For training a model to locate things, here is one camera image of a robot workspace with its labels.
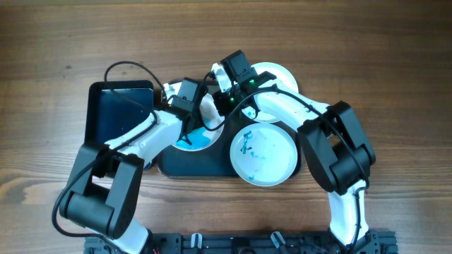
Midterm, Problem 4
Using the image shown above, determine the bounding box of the small dark blue tray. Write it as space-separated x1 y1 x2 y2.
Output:
84 80 154 143

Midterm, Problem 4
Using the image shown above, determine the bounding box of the white plate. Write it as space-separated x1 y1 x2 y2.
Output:
242 62 299 123
230 123 299 187
170 80 225 152

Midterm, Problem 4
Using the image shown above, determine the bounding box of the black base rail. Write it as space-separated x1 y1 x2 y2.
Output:
84 231 398 254

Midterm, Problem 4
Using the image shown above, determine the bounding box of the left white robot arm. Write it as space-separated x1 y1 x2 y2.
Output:
51 78 208 253

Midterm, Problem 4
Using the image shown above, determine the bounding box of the large dark tray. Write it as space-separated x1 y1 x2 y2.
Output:
156 113 255 179

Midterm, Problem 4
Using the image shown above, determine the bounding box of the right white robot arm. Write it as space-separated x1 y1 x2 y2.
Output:
211 50 376 253

